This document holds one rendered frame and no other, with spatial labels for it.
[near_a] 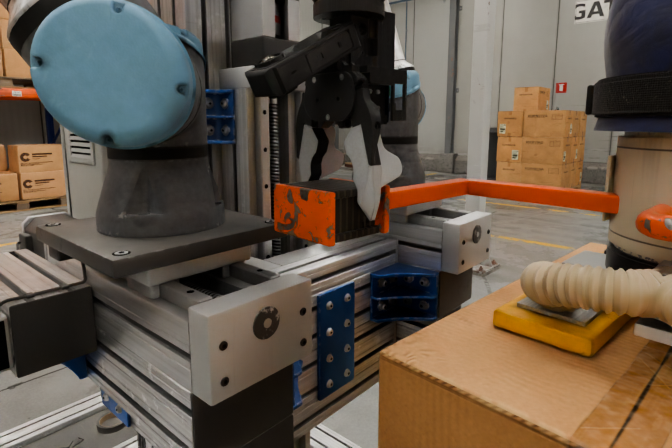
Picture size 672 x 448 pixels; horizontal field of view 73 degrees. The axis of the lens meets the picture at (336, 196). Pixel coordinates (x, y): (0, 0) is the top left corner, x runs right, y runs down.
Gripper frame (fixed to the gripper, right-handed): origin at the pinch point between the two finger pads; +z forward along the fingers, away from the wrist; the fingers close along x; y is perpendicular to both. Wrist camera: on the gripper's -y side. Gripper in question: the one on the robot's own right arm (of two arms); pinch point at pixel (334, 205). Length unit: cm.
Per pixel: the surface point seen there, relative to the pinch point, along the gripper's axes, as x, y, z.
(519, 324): -14.6, 12.4, 12.2
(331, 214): -4.3, -4.4, -0.3
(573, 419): -23.4, 2.5, 13.7
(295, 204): 0.6, -4.6, -0.7
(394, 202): -1.1, 8.3, 0.6
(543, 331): -17.0, 12.4, 12.1
